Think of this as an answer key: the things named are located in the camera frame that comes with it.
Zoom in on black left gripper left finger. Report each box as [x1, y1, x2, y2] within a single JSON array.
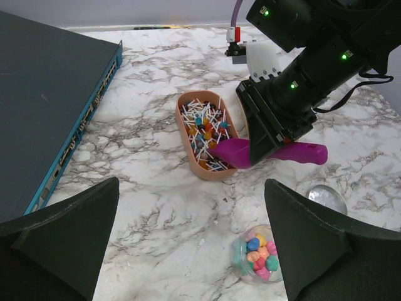
[[1, 177, 120, 300]]

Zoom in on purple plastic scoop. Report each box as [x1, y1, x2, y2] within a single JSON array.
[[207, 139, 328, 169]]

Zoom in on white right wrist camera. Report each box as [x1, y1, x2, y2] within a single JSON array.
[[225, 26, 283, 84]]

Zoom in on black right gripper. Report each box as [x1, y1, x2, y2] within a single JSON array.
[[236, 31, 370, 166]]

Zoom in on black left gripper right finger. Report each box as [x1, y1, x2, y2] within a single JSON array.
[[264, 179, 400, 300]]

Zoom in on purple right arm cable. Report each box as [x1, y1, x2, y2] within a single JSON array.
[[230, 0, 245, 29]]

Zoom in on dark teal network switch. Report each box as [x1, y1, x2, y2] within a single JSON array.
[[1, 12, 122, 221]]

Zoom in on clear plastic jar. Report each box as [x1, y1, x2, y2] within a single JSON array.
[[231, 224, 283, 285]]

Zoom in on silver round jar lid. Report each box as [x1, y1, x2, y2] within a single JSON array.
[[306, 184, 348, 215]]

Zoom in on pink tray of lollipops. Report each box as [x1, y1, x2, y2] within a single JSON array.
[[175, 90, 238, 181]]

